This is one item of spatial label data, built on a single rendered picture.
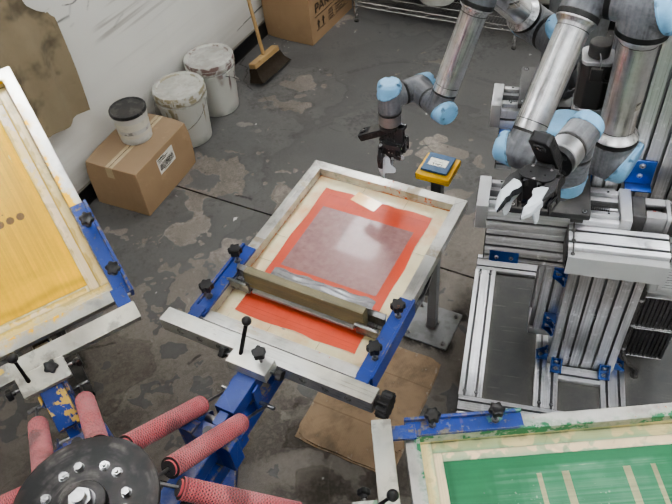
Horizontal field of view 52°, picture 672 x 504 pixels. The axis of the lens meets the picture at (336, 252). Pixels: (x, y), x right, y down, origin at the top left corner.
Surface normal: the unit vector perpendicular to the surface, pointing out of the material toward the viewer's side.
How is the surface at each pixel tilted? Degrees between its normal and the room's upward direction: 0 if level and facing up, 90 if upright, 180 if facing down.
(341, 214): 0
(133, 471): 0
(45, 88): 89
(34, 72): 89
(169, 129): 1
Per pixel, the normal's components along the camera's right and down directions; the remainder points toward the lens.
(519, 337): -0.07, -0.69
